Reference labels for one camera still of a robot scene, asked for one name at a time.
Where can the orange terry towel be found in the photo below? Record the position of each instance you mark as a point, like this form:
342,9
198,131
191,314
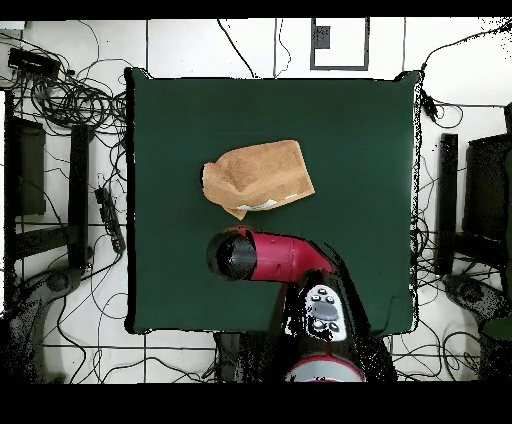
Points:
260,172

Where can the dark green table cloth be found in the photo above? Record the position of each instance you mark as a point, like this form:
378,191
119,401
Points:
180,120

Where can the black power strip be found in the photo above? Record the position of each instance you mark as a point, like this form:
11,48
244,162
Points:
110,220

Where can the black metal stand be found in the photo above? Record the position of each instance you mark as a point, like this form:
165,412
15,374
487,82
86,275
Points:
78,192
448,192

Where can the grey square floor marker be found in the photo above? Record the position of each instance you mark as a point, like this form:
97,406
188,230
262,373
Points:
366,44

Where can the grey tripod base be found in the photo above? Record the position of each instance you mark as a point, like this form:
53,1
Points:
468,292
60,280

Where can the black box device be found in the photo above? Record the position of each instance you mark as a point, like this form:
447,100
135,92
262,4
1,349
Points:
32,62

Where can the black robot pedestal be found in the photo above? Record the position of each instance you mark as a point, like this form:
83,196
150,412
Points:
232,356

